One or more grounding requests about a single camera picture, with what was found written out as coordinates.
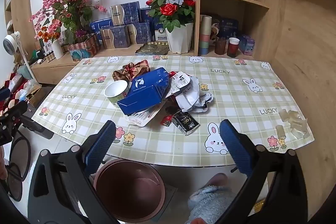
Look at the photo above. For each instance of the white vase with orange flowers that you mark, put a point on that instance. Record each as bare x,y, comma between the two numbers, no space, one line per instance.
57,49

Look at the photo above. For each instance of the white paper cup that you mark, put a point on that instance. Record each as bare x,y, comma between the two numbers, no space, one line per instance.
115,88

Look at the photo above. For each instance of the wooden shelf unit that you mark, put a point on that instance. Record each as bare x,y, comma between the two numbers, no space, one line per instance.
260,19

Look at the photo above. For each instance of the gold brown wrapper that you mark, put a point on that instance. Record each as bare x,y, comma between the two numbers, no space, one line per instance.
131,69

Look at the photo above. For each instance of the low wooden cabinet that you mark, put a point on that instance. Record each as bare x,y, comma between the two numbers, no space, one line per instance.
57,66

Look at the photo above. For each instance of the gold decorative tray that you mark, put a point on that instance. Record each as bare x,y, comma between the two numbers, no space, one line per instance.
152,48

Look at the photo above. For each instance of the blue paper coffee bag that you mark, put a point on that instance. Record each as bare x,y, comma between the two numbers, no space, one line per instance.
147,92

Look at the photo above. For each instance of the white desk fan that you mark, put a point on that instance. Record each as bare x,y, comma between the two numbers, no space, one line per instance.
10,43

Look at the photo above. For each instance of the brown plastic trash bin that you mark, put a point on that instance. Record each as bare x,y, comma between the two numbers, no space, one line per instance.
131,187

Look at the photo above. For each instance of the gold and blue gift box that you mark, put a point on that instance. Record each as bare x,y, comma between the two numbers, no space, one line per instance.
140,32
115,36
126,12

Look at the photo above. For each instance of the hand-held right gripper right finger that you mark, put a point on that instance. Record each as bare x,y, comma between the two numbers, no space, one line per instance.
236,148

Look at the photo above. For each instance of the small light blue box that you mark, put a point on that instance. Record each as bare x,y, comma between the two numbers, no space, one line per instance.
246,45

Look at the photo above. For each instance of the black and white label packet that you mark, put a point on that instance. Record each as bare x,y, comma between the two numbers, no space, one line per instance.
179,81

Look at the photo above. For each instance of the dark blue printed box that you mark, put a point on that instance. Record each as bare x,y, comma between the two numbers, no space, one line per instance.
227,26

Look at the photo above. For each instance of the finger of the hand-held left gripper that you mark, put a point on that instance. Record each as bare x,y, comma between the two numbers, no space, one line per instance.
17,109

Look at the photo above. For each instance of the pile of translucent plastic pieces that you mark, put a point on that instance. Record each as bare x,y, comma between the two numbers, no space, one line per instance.
294,123

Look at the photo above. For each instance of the small red packet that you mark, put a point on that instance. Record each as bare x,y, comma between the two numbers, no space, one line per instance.
166,120

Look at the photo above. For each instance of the row of small bottles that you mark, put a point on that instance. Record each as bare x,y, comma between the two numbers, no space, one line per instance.
48,54

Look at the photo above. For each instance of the pile of mixed household items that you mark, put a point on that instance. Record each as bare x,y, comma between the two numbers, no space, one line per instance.
13,87

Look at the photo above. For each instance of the red cup with white rim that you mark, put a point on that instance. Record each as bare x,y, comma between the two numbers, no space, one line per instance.
233,48

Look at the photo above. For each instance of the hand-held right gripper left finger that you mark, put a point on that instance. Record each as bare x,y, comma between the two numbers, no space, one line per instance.
101,145

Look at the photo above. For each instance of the stack of pastel cups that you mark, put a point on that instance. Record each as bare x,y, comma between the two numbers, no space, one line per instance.
204,35

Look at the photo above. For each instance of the patterned tin box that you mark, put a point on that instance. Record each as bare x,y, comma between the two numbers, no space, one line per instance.
84,48

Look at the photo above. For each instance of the red rose plant white pot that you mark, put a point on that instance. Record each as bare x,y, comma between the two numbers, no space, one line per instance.
179,37

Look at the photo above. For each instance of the flat blue box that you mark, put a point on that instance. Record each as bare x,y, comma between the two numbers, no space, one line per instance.
101,27

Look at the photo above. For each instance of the white paper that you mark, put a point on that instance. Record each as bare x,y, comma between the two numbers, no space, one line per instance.
194,98

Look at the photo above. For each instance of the blue box with white label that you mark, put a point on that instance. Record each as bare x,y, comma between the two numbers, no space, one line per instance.
160,32

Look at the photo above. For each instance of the person's fuzzy light blue clothing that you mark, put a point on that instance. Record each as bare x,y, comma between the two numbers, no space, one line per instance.
212,203

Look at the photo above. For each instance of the dark red glass cup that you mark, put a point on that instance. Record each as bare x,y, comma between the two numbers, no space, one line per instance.
220,47

